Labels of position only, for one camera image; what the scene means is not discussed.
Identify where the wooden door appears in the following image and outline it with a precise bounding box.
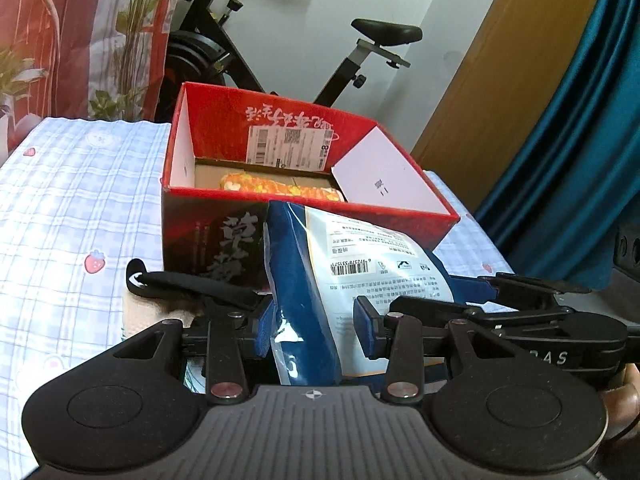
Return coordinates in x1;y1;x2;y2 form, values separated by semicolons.
411;0;596;211

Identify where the white shipping label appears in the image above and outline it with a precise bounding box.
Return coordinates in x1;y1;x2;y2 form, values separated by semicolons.
245;126;333;172

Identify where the black exercise bike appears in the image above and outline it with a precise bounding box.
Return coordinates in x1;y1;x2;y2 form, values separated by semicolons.
155;0;423;122

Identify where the teal curtain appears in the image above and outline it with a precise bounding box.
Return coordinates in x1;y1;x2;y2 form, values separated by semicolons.
475;0;639;289

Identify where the blue plaid strawberry tablecloth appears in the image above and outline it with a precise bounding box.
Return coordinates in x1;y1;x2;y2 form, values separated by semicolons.
0;116;516;480

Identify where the red strawberry cardboard box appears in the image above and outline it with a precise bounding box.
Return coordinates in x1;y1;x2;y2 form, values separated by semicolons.
162;82;459;287

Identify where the blue packaged item white label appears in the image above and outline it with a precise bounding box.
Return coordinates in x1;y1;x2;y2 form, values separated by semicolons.
264;202;462;386

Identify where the orange floral oven mitt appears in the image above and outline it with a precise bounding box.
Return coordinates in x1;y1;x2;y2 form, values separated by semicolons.
219;172;344;202

